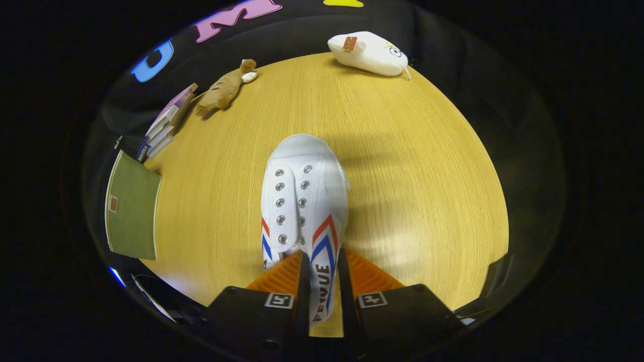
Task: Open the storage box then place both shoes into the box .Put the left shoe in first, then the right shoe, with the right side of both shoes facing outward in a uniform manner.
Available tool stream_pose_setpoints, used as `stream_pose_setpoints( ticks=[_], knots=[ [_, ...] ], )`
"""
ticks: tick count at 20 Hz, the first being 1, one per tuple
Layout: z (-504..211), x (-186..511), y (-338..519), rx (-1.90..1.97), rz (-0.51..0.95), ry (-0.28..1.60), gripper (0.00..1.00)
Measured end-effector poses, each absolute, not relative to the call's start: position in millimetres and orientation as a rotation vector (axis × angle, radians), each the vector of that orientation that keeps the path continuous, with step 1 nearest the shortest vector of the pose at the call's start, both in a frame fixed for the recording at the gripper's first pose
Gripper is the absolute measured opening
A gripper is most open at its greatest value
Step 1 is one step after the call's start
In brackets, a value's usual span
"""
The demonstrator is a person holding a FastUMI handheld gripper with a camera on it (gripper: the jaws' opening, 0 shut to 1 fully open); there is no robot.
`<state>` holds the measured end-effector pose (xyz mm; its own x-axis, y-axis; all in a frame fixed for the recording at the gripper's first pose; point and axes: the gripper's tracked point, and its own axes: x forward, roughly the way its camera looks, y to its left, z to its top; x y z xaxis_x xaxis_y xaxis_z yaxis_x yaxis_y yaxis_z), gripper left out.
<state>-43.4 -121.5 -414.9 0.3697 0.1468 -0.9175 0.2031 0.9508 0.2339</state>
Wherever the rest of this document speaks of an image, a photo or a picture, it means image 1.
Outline pale blue book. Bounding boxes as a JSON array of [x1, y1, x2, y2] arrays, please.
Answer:
[[146, 135, 174, 159]]

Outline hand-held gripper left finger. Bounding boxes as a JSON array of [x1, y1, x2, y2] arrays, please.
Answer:
[[200, 250, 312, 360]]

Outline white paperback book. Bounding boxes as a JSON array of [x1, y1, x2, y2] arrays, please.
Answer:
[[146, 123, 177, 149]]

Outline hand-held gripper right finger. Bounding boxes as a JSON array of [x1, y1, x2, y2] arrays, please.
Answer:
[[337, 247, 466, 360]]

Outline pink cover book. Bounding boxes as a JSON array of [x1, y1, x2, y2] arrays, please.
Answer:
[[145, 83, 199, 139]]

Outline white striped canvas shoe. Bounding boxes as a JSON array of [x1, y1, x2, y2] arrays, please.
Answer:
[[260, 133, 350, 328]]

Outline brown plush toy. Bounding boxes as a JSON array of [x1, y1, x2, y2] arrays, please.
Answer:
[[195, 59, 259, 119]]

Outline green fabric storage box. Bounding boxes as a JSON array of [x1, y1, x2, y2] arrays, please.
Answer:
[[104, 150, 163, 261]]

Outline white plush toy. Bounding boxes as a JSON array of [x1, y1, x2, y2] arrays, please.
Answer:
[[327, 31, 413, 81]]

